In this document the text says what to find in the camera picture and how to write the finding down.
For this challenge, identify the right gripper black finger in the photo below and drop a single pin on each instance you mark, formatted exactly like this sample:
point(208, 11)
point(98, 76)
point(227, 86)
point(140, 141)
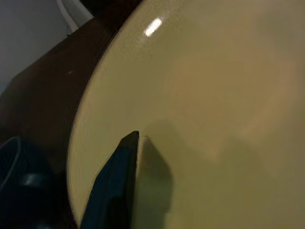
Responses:
point(112, 190)

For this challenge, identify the pale yellow plate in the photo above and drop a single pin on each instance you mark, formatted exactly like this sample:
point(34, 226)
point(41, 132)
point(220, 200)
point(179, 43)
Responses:
point(202, 95)

